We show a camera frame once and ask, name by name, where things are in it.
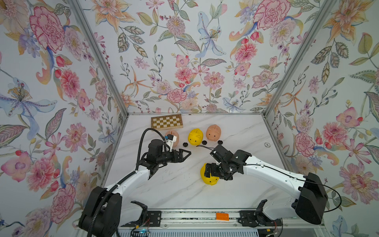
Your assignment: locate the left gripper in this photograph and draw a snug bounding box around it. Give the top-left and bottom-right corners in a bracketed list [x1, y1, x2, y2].
[156, 150, 190, 166]

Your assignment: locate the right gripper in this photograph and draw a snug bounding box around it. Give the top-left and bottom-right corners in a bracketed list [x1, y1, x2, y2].
[203, 163, 231, 180]

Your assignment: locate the yellow piggy bank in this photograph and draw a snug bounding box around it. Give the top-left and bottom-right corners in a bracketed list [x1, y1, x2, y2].
[200, 164, 219, 186]
[188, 128, 203, 146]

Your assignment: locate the pink piggy bank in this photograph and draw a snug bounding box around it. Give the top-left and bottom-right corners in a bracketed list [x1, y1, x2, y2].
[165, 130, 180, 148]
[206, 124, 222, 142]

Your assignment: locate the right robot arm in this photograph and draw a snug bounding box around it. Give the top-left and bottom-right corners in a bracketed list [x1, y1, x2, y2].
[200, 145, 328, 227]

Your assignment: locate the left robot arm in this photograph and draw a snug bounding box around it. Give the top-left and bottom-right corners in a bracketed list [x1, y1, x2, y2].
[78, 139, 191, 237]

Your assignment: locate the wooden chessboard box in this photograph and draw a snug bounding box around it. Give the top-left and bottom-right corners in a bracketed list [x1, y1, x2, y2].
[151, 114, 183, 130]

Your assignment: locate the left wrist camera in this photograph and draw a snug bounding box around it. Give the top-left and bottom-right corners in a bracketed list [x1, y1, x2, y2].
[165, 134, 178, 152]

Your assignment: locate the orange tag on rail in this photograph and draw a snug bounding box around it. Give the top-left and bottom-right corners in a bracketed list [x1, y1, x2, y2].
[216, 212, 230, 221]

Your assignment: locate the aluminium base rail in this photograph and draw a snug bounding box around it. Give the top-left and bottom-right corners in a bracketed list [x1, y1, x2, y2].
[118, 208, 325, 230]

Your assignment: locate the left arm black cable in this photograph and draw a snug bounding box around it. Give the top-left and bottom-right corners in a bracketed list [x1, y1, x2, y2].
[85, 128, 166, 237]

